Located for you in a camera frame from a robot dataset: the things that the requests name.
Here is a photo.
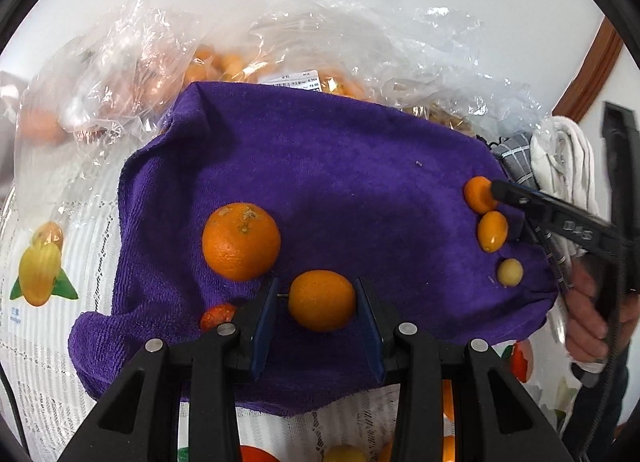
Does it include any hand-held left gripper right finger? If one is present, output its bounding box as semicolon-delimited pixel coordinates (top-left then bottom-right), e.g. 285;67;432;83
354;276;573;462

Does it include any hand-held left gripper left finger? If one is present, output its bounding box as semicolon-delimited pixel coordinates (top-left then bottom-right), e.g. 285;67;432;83
57;276;281;462

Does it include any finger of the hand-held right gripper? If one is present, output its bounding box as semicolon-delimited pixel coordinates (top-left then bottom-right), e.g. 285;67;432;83
600;101;640;243
490;179;631;255

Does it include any small reddish orange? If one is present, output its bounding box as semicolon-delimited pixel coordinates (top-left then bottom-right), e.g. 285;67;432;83
200;303;237;333

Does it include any medium smooth orange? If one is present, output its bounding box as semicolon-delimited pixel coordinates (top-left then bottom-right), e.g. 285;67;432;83
287;269;357;333

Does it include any oval kumquat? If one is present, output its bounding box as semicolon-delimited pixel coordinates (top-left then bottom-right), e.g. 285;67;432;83
477;211;510;253

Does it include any small yellow round fruit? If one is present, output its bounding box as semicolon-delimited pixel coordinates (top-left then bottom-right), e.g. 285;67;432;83
324;444;368;462
496;258;524;288

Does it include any small round orange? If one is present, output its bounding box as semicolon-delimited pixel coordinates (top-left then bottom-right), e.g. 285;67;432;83
463;175;500;215

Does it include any large round orange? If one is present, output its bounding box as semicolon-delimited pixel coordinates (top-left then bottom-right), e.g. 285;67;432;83
201;202;282;283

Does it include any person's right hand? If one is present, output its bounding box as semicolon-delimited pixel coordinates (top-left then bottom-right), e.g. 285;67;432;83
562;259;616;375

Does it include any white striped towel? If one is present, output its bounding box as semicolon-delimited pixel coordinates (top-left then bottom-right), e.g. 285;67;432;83
530;116;598;215

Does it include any grey checked cloth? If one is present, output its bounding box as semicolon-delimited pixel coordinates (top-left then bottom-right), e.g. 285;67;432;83
490;132;586;303

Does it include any person's dark clothing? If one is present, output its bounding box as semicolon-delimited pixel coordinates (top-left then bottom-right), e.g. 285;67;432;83
565;347;640;448

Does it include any purple towel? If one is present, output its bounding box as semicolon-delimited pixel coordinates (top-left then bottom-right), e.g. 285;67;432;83
67;81;558;418

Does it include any clear bag of nuts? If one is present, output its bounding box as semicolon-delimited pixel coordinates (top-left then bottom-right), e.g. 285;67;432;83
370;7;543;143

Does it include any clear bag with white label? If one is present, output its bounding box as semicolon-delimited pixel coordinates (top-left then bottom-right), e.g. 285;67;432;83
175;0;401;103

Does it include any clear bag of oranges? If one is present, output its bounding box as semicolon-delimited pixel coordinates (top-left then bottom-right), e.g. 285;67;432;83
15;0;201;178

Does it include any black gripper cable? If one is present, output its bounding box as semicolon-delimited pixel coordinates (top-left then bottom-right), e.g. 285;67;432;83
567;337;633;448

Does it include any brown wooden door frame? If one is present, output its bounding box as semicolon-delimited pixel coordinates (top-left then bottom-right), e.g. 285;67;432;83
554;16;623;123

